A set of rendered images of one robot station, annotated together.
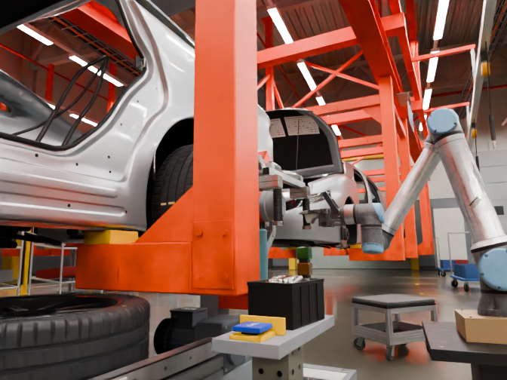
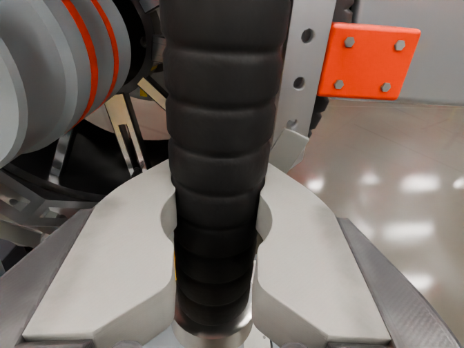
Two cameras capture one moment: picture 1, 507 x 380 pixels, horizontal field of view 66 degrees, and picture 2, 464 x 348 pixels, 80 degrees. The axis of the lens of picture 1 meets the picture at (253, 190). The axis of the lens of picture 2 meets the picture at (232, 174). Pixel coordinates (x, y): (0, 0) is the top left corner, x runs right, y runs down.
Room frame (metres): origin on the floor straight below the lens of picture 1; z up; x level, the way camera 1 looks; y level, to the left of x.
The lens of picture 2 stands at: (1.80, -0.33, 0.89)
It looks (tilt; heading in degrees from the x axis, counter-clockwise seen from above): 30 degrees down; 60
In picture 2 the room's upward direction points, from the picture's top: 4 degrees clockwise
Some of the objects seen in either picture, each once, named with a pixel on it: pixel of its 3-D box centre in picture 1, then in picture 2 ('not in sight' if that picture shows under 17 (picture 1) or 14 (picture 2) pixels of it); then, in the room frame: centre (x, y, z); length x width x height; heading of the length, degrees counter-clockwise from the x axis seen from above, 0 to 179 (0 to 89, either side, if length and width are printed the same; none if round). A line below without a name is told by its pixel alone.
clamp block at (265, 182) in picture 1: (270, 182); not in sight; (1.55, -0.07, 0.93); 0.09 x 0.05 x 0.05; 63
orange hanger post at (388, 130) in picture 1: (370, 167); not in sight; (5.11, -1.59, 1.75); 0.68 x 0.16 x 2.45; 63
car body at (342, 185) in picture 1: (318, 201); not in sight; (6.58, -1.10, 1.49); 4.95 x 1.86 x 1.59; 153
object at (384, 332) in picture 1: (393, 324); not in sight; (2.63, -0.90, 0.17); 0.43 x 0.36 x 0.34; 114
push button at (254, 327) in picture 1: (253, 329); not in sight; (0.94, 0.01, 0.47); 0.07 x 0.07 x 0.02; 63
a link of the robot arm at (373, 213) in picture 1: (369, 213); not in sight; (1.71, -0.51, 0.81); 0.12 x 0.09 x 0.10; 63
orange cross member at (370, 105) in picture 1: (292, 124); not in sight; (5.61, -0.60, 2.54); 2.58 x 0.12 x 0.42; 63
